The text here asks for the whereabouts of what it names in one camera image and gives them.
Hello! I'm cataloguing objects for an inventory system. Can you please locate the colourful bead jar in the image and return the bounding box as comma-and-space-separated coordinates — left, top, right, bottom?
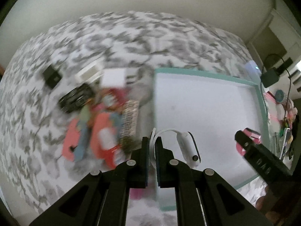
274, 89, 290, 105

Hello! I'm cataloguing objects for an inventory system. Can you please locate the pink pup toy figure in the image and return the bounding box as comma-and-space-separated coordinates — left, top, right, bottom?
93, 88, 128, 114

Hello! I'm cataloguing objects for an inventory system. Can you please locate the colourful toy pile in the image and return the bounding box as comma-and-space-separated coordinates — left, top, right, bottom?
280, 99, 299, 159

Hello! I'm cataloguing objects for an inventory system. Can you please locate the red stain remover bottle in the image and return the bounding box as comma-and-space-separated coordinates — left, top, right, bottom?
98, 128, 125, 169

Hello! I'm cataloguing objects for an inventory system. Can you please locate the black cable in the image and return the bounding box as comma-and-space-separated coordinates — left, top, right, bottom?
263, 53, 293, 128

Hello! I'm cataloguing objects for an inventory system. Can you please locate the pink white crochet mat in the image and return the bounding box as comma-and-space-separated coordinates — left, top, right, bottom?
263, 93, 284, 133

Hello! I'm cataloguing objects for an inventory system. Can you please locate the white smartwatch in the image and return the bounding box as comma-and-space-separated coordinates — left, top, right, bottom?
150, 128, 201, 169

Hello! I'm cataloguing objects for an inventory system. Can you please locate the gold greek-key lighter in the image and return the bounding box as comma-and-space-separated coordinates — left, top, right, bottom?
120, 99, 139, 145

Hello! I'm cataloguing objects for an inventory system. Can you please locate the teal shallow tray box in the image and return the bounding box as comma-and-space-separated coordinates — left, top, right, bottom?
154, 68, 270, 204

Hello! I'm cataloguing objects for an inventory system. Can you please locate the person's left hand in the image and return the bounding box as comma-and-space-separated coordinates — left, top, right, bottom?
255, 186, 284, 225

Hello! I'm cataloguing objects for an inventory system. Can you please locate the black toy car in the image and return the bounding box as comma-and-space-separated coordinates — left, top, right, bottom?
58, 83, 95, 113

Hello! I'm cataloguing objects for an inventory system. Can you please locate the white wall charger plug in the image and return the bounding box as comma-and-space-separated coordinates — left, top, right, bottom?
100, 68, 137, 88

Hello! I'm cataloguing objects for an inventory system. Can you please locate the white power strip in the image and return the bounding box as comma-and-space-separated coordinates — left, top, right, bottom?
244, 60, 261, 85

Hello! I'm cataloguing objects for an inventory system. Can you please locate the pink smartwatch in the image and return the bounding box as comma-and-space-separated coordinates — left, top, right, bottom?
235, 128, 261, 156

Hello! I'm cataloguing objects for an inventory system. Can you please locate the white rectangular frame piece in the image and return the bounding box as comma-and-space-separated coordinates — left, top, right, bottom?
75, 59, 104, 84

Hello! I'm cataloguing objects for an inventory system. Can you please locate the coral blue foam toy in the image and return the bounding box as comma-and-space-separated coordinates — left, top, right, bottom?
62, 105, 91, 162
90, 112, 120, 165

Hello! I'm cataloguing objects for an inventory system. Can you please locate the floral grey white blanket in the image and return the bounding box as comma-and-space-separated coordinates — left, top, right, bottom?
1, 11, 251, 225

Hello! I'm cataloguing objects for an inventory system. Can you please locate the magenta translucent stick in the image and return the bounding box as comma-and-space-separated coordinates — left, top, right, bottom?
130, 188, 144, 201

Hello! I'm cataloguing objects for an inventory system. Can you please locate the metal phone stand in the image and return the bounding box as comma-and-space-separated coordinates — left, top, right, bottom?
274, 128, 291, 161

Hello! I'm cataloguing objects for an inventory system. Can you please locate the black power adapter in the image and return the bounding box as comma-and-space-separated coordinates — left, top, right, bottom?
260, 67, 280, 88

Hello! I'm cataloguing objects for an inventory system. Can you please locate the small black cube adapter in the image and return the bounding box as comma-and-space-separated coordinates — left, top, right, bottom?
42, 65, 62, 89

